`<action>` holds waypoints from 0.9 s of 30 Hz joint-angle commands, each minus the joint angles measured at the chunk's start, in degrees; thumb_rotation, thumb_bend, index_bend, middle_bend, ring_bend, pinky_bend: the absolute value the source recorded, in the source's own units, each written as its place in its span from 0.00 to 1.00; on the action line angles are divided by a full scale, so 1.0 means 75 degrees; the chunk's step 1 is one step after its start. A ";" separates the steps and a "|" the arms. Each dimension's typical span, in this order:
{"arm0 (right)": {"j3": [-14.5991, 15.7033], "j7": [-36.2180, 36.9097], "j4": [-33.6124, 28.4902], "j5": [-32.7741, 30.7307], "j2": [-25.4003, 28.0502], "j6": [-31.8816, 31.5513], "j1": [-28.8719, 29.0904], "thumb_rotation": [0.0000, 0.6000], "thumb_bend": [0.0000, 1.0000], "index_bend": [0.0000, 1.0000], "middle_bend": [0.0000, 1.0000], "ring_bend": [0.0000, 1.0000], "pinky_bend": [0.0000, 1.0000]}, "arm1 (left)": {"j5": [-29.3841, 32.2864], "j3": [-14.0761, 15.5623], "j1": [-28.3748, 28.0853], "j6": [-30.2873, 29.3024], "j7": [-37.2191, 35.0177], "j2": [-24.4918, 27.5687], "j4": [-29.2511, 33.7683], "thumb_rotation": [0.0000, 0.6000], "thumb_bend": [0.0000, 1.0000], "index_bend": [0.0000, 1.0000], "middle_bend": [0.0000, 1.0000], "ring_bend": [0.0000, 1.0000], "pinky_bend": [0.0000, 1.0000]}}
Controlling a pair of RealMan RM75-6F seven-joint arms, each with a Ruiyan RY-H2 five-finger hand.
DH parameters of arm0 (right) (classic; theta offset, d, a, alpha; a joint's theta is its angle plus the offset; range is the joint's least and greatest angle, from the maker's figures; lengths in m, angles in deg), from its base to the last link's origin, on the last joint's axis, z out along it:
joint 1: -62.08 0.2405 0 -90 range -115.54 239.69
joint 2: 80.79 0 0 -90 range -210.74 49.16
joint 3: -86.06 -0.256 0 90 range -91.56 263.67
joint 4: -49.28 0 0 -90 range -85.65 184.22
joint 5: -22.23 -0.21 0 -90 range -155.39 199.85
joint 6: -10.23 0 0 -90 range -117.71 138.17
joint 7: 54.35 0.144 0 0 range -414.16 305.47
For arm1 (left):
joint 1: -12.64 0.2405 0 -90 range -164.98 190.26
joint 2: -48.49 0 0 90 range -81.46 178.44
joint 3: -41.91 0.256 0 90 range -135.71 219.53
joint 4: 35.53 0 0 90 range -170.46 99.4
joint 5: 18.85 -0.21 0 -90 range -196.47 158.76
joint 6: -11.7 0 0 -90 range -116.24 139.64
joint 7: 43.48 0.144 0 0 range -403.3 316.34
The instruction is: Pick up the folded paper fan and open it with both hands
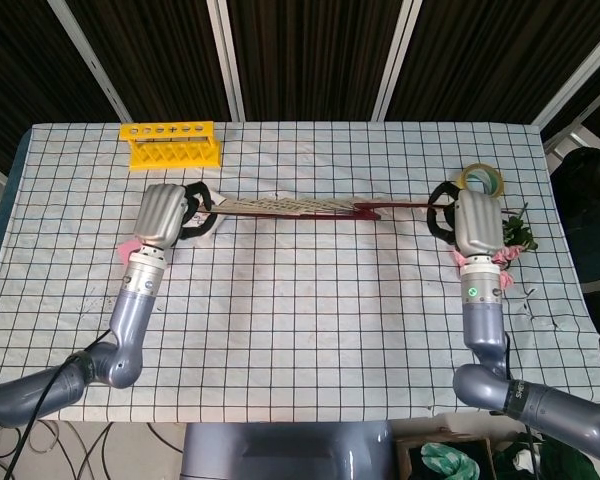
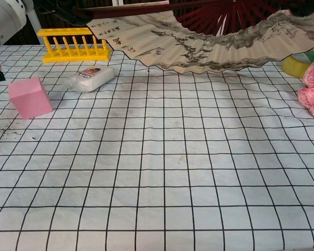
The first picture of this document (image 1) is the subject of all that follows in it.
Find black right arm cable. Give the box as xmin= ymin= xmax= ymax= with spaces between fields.
xmin=489 ymin=329 xmax=549 ymax=480

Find yellow plastic test tube rack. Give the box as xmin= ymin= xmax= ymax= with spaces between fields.
xmin=118 ymin=121 xmax=223 ymax=173

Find cardboard box with green cloth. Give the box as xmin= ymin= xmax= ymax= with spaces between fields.
xmin=394 ymin=433 xmax=497 ymax=480

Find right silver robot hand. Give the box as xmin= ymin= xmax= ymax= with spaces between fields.
xmin=426 ymin=180 xmax=505 ymax=257

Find yellow adhesive tape roll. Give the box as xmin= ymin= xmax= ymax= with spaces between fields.
xmin=454 ymin=162 xmax=506 ymax=200

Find white partition frame post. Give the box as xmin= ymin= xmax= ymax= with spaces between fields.
xmin=532 ymin=0 xmax=600 ymax=132
xmin=373 ymin=0 xmax=422 ymax=121
xmin=206 ymin=0 xmax=246 ymax=123
xmin=57 ymin=0 xmax=134 ymax=124

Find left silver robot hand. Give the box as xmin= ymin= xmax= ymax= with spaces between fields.
xmin=132 ymin=180 xmax=226 ymax=250

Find red-ribbed paper folding fan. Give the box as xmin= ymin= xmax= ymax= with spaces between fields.
xmin=199 ymin=194 xmax=461 ymax=223

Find white tissue pack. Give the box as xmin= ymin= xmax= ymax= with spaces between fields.
xmin=179 ymin=192 xmax=227 ymax=240

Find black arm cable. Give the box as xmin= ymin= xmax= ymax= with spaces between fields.
xmin=12 ymin=327 xmax=112 ymax=480
xmin=489 ymin=329 xmax=549 ymax=480

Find black floor cables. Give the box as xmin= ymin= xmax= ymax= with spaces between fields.
xmin=0 ymin=419 xmax=186 ymax=480

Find pink artificial rose bouquet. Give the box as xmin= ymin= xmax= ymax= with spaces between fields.
xmin=452 ymin=202 xmax=540 ymax=291

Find dark green cloth pile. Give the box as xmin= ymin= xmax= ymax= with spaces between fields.
xmin=494 ymin=429 xmax=600 ymax=480

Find black-grid white tablecloth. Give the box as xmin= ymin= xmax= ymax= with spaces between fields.
xmin=0 ymin=121 xmax=600 ymax=426

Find blue-grey robot torso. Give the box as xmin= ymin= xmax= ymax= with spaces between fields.
xmin=182 ymin=421 xmax=396 ymax=480

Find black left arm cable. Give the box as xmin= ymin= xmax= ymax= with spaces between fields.
xmin=12 ymin=327 xmax=112 ymax=480

